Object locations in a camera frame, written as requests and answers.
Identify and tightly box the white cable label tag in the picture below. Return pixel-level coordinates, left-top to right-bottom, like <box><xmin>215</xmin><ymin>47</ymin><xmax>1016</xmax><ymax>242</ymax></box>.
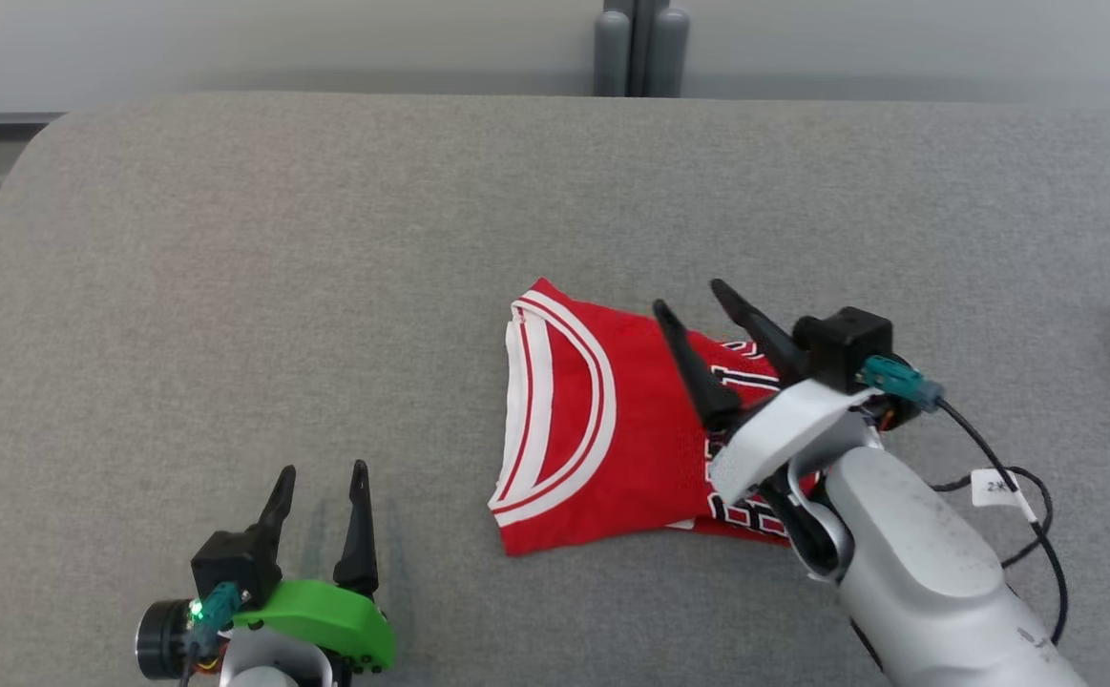
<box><xmin>972</xmin><ymin>469</ymin><xmax>1036</xmax><ymax>521</ymax></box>

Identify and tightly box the teal left camera connector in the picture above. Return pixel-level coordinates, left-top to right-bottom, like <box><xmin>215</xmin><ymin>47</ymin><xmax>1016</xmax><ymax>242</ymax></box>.
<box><xmin>194</xmin><ymin>584</ymin><xmax>242</xmax><ymax>640</ymax></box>

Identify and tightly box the grey upright partition post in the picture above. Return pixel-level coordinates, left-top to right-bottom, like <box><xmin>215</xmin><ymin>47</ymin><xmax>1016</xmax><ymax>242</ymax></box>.
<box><xmin>595</xmin><ymin>0</ymin><xmax>691</xmax><ymax>98</ymax></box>

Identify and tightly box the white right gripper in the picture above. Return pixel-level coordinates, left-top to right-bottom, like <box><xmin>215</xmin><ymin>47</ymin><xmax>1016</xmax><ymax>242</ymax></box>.
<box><xmin>652</xmin><ymin>279</ymin><xmax>886</xmax><ymax>508</ymax></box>

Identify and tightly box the red basketball jersey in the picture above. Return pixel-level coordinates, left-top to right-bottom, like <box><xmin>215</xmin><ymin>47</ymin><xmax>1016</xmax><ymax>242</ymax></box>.
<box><xmin>488</xmin><ymin>277</ymin><xmax>818</xmax><ymax>556</ymax></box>

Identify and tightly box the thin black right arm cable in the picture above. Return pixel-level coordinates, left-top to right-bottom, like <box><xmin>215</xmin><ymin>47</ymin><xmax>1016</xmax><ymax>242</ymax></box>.
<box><xmin>932</xmin><ymin>399</ymin><xmax>1071</xmax><ymax>645</ymax></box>

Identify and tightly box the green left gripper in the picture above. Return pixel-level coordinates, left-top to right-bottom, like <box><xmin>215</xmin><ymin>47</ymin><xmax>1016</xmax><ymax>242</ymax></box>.
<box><xmin>234</xmin><ymin>461</ymin><xmax>396</xmax><ymax>670</ymax></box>

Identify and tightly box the teal camera connector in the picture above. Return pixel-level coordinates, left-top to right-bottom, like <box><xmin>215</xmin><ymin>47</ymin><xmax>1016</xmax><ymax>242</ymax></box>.
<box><xmin>862</xmin><ymin>356</ymin><xmax>945</xmax><ymax>413</ymax></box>
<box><xmin>194</xmin><ymin>584</ymin><xmax>242</xmax><ymax>640</ymax></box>

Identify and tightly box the teal right camera connector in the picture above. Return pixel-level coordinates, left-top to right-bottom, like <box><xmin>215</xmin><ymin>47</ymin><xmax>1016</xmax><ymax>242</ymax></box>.
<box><xmin>862</xmin><ymin>356</ymin><xmax>945</xmax><ymax>413</ymax></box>

